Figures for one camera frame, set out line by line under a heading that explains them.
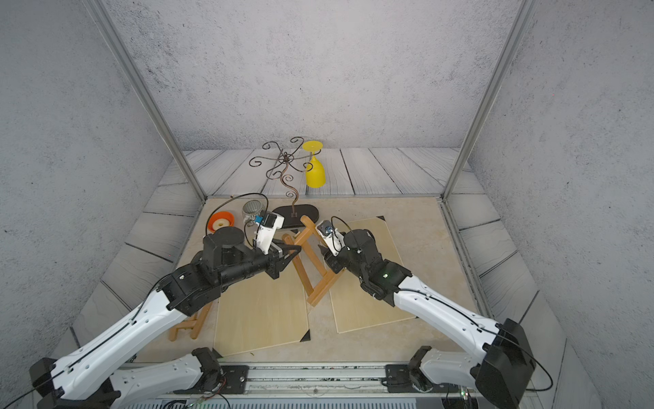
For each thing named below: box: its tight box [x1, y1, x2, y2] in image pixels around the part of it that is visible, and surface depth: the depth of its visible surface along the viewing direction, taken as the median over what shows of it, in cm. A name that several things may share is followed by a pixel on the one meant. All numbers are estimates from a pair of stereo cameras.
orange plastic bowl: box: [207, 211, 236, 233], surface depth 110 cm
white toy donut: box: [212, 218, 230, 231], surface depth 109 cm
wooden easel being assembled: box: [281, 214, 344, 308], surface depth 70 cm
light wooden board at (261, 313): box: [213, 264, 310, 358], surface depth 84 cm
